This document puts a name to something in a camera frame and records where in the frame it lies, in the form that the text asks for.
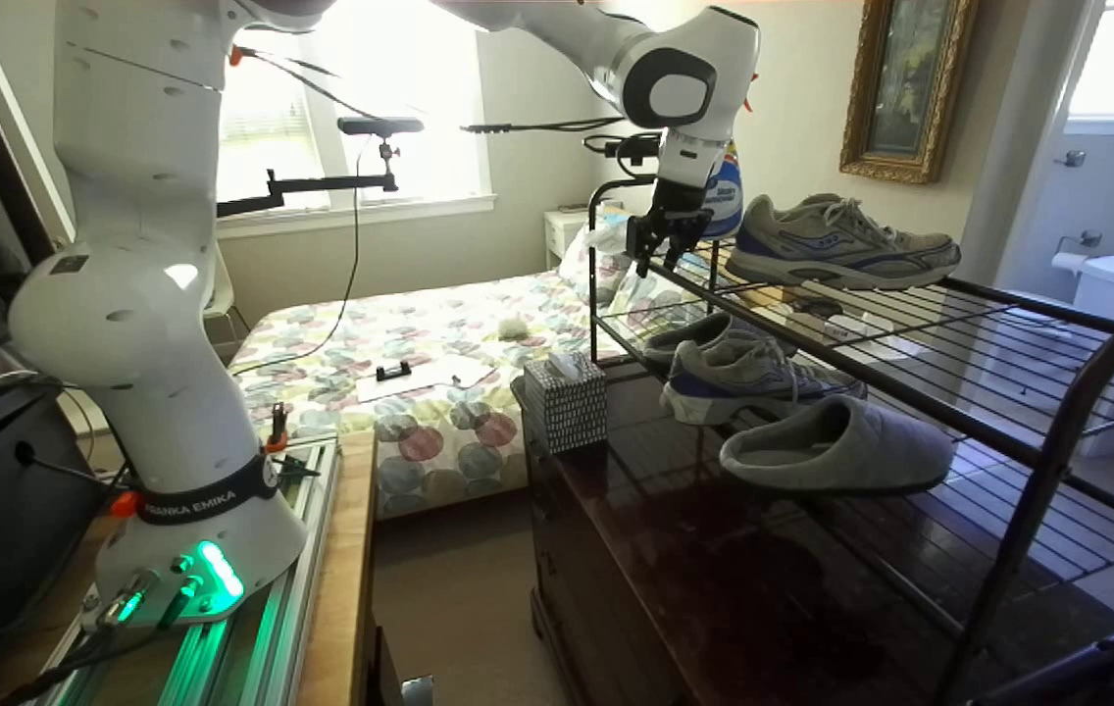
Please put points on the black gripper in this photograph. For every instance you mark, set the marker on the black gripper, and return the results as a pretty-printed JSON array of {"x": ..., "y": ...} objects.
[{"x": 675, "y": 204}]

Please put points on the black metal shoe rack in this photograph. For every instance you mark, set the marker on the black metal shoe rack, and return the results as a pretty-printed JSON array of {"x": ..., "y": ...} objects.
[{"x": 988, "y": 353}]

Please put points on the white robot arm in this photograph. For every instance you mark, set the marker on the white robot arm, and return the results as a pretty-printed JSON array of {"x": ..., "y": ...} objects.
[{"x": 137, "y": 325}]

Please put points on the dark grey sneaker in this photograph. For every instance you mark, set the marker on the dark grey sneaker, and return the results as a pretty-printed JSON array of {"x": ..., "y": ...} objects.
[{"x": 688, "y": 336}]

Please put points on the grey blue white sneaker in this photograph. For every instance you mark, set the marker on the grey blue white sneaker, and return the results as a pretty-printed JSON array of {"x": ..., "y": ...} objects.
[{"x": 739, "y": 373}]

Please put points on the small white lump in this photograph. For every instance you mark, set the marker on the small white lump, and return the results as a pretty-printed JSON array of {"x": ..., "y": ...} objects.
[{"x": 515, "y": 325}]

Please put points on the grey sneaker with laces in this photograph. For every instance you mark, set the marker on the grey sneaker with laces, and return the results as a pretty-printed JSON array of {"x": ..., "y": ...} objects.
[{"x": 863, "y": 257}]

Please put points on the flat white paper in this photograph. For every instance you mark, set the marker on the flat white paper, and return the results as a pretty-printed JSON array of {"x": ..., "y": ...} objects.
[{"x": 431, "y": 378}]

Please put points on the grey slipper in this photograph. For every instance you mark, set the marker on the grey slipper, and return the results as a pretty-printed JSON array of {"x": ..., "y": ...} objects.
[{"x": 843, "y": 452}]

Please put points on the bright window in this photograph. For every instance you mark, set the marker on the bright window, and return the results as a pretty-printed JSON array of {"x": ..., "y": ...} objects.
[{"x": 440, "y": 93}]

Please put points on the bed with floral cover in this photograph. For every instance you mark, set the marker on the bed with floral cover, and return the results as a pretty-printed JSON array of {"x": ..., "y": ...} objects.
[{"x": 451, "y": 438}]

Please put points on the small black device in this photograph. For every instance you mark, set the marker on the small black device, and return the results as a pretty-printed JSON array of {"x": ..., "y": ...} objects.
[{"x": 393, "y": 369}]

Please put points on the gold framed painting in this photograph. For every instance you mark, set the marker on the gold framed painting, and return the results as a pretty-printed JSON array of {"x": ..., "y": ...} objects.
[{"x": 911, "y": 78}]

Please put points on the dark wooden dresser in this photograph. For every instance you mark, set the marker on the dark wooden dresser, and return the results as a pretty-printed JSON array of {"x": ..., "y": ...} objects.
[{"x": 714, "y": 591}]

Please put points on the small red clamp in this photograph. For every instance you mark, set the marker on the small red clamp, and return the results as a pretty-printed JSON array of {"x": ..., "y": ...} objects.
[{"x": 277, "y": 429}]

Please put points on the white bathroom fixture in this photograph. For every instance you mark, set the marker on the white bathroom fixture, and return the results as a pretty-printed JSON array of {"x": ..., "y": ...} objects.
[{"x": 1093, "y": 281}]

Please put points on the light wooden table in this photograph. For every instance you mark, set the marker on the light wooden table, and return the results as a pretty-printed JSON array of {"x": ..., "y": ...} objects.
[{"x": 337, "y": 591}]

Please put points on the small metal knob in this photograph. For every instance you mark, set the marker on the small metal knob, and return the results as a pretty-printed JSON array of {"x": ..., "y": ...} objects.
[{"x": 417, "y": 692}]

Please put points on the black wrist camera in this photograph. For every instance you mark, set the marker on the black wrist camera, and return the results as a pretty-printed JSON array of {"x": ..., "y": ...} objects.
[{"x": 630, "y": 145}]

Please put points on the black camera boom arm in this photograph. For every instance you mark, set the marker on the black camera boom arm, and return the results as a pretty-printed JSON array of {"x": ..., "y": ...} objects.
[{"x": 308, "y": 186}]

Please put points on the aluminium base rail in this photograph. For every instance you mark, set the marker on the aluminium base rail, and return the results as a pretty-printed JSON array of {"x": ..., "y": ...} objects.
[{"x": 256, "y": 642}]

